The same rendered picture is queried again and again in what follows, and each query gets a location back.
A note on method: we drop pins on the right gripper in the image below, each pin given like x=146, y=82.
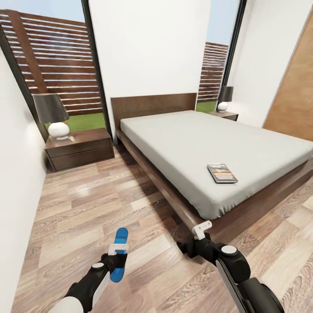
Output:
x=195, y=247

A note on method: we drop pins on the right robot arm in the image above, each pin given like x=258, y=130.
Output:
x=249, y=295

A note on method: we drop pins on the bed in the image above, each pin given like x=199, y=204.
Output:
x=173, y=143

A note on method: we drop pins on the sliding door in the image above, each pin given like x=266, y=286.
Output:
x=292, y=109

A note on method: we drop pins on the sandal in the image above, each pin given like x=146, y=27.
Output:
x=121, y=237

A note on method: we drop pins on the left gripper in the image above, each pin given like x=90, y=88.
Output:
x=118, y=260

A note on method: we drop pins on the hardback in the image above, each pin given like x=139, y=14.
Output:
x=221, y=173

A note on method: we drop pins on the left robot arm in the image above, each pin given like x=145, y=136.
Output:
x=82, y=296

